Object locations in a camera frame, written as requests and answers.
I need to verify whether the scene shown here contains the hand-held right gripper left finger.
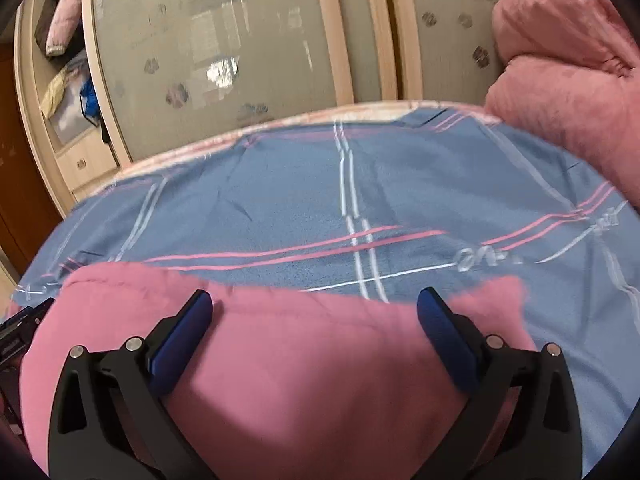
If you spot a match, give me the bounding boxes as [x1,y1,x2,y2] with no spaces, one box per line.
[47,289,221,480]

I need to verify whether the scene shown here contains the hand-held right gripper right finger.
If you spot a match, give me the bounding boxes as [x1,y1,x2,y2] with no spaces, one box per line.
[415,287,586,480]

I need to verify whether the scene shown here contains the pink garment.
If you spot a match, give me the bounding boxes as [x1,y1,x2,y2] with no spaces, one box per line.
[7,261,538,480]

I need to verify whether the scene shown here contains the brown wooden door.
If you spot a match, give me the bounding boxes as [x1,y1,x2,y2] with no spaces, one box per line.
[0,45,63,273]

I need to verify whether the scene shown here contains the blue plaid bed sheet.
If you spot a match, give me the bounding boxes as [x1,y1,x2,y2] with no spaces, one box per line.
[10,102,640,480]

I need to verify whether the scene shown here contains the clear storage box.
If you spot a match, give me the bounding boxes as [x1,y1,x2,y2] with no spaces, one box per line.
[52,67,101,143]

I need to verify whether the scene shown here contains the yellow cloth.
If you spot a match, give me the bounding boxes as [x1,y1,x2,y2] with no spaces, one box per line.
[40,70,71,118]

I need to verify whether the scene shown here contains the blue bag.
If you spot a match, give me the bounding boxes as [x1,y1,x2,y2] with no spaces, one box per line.
[80,77,101,121]

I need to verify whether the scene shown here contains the pink quilt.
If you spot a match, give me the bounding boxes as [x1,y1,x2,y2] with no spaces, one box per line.
[484,0,640,201]

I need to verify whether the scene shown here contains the dark brown pillow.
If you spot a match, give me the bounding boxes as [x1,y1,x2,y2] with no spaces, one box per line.
[35,0,66,53]

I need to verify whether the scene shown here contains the wardrobe with glass sliding doors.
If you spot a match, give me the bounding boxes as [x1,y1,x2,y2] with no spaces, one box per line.
[15,0,551,218]

